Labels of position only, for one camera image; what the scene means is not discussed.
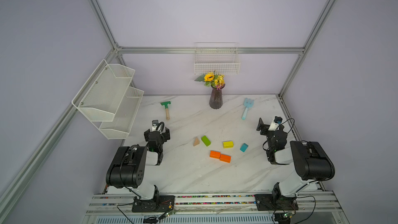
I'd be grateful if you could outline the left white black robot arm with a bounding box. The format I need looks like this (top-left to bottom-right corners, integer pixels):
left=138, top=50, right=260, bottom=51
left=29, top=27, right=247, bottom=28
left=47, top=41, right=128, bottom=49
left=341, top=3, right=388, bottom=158
left=105, top=126, right=170, bottom=200

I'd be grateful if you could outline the aluminium front rail frame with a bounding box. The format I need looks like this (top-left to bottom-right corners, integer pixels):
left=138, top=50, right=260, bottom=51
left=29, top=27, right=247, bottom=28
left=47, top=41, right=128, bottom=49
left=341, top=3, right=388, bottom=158
left=83, top=191, right=349, bottom=224

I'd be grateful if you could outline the orange block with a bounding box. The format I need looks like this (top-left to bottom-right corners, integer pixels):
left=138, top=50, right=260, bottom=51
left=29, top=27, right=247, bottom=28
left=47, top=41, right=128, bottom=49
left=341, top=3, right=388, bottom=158
left=219, top=154, right=231, bottom=163
left=209, top=150, right=221, bottom=159

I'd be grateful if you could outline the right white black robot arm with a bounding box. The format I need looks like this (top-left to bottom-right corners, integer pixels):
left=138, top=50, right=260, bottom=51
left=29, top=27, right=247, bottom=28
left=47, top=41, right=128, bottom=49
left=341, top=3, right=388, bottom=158
left=257, top=116, right=335, bottom=203

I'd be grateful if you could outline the white wire wall basket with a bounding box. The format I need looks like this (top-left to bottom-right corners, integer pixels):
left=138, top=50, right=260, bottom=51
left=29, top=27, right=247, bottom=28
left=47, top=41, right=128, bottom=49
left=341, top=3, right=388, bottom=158
left=194, top=42, right=240, bottom=75

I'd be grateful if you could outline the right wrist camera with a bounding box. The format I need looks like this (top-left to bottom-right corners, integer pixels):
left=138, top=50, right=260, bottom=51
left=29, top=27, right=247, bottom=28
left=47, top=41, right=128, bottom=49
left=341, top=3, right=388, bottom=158
left=268, top=116, right=283, bottom=131

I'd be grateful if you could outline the white two-tier mesh shelf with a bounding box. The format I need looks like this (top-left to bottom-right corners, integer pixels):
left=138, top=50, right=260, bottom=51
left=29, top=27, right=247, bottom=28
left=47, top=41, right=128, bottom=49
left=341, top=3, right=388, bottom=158
left=72, top=60, right=144, bottom=140

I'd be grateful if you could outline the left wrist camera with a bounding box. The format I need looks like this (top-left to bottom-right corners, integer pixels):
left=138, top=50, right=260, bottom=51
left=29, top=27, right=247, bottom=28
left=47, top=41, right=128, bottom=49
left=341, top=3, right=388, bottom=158
left=151, top=120, right=159, bottom=131

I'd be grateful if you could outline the green rectangular block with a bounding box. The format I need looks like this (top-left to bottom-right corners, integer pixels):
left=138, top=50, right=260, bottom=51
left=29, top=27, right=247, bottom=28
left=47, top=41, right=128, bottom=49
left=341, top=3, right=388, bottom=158
left=201, top=135, right=211, bottom=147

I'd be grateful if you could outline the dark ribbed glass vase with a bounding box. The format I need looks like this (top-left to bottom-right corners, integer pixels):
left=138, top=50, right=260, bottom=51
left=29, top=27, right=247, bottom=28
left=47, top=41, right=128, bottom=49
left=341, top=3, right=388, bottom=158
left=209, top=85, right=225, bottom=110

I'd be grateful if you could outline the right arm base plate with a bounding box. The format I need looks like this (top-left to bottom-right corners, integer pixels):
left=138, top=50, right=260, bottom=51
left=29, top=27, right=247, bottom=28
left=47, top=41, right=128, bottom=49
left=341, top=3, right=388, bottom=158
left=255, top=194, right=299, bottom=211

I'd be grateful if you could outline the light blue toy fork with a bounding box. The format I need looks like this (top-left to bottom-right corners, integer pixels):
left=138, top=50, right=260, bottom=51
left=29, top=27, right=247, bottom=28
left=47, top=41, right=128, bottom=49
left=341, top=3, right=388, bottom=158
left=241, top=98, right=254, bottom=120

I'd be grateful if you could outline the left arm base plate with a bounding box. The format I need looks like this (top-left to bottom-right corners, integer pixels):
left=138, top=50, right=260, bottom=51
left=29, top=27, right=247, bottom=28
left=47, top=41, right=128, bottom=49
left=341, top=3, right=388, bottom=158
left=132, top=195, right=175, bottom=213

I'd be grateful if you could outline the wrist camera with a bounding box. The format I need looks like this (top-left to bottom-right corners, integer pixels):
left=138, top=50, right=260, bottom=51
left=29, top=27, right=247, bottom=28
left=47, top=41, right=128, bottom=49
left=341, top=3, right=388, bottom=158
left=268, top=116, right=283, bottom=131
left=151, top=120, right=159, bottom=131

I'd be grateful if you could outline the teal block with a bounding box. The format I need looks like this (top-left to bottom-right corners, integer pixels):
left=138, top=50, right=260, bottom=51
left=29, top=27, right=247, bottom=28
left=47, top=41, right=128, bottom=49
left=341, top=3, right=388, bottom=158
left=240, top=143, right=248, bottom=152

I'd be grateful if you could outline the yellow artificial flower bouquet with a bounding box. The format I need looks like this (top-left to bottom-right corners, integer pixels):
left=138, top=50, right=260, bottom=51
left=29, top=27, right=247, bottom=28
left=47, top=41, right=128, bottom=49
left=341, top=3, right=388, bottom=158
left=194, top=72, right=226, bottom=90

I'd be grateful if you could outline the green toy rake wooden handle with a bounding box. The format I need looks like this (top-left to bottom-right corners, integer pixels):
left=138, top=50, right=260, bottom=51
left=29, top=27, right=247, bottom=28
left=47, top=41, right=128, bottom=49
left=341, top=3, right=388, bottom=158
left=161, top=101, right=171, bottom=120

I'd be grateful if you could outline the yellow rectangular block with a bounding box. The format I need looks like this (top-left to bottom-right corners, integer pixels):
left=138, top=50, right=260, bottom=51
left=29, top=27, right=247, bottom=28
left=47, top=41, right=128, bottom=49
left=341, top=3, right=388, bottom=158
left=222, top=141, right=234, bottom=149

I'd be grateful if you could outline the tan wooden triangle block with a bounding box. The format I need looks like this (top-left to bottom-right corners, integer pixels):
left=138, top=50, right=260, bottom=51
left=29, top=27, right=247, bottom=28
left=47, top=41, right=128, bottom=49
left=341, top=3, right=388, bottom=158
left=193, top=137, right=200, bottom=147

